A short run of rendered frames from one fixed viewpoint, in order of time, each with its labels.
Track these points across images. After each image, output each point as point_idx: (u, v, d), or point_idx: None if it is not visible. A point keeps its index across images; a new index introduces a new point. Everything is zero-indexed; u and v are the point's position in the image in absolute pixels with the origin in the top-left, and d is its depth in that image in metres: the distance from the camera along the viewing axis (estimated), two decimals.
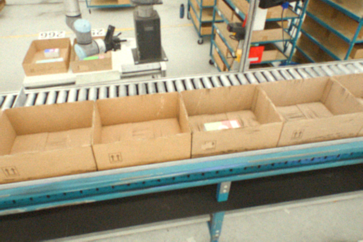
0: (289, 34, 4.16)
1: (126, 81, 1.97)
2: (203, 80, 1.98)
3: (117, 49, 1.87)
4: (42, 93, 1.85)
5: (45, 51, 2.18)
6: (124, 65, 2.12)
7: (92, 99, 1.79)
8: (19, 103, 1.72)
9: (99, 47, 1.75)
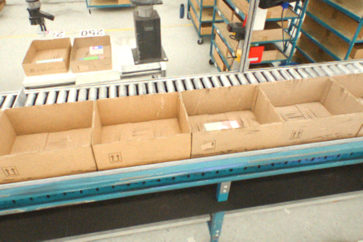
0: (289, 34, 4.16)
1: (126, 81, 1.97)
2: (203, 80, 1.98)
3: (30, 21, 2.02)
4: (42, 93, 1.85)
5: (39, 33, 2.09)
6: (124, 65, 2.12)
7: (92, 99, 1.79)
8: (19, 103, 1.72)
9: (33, 2, 1.93)
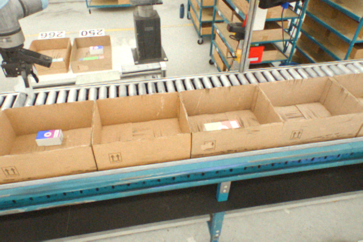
0: (289, 34, 4.16)
1: (126, 81, 1.97)
2: (203, 80, 1.98)
3: (5, 70, 1.03)
4: (42, 93, 1.85)
5: (37, 136, 1.28)
6: (124, 65, 2.12)
7: (92, 99, 1.79)
8: (19, 103, 1.72)
9: (7, 37, 0.94)
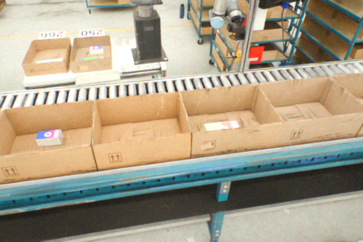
0: (289, 34, 4.16)
1: (126, 81, 1.97)
2: (203, 80, 1.98)
3: None
4: (42, 93, 1.85)
5: (37, 136, 1.28)
6: (124, 65, 2.12)
7: (92, 99, 1.79)
8: None
9: (229, 14, 2.07)
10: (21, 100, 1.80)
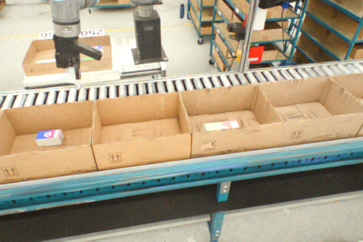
0: (289, 34, 4.16)
1: (126, 81, 1.97)
2: (203, 80, 1.98)
3: (56, 60, 1.03)
4: (42, 93, 1.85)
5: (37, 136, 1.28)
6: (124, 65, 2.12)
7: (92, 99, 1.79)
8: None
9: (69, 26, 0.96)
10: (21, 100, 1.80)
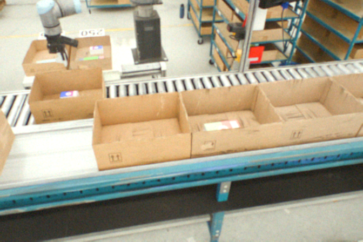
0: (289, 34, 4.16)
1: (126, 81, 1.97)
2: (203, 80, 1.98)
3: (48, 49, 1.60)
4: None
5: (61, 95, 1.74)
6: (124, 65, 2.12)
7: None
8: None
9: (52, 28, 1.50)
10: (21, 100, 1.80)
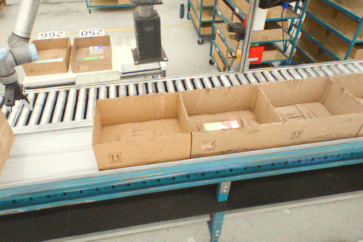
0: (289, 34, 4.16)
1: (126, 81, 1.97)
2: (203, 80, 1.98)
3: None
4: (43, 93, 1.85)
5: None
6: (124, 65, 2.12)
7: (95, 101, 1.81)
8: None
9: None
10: None
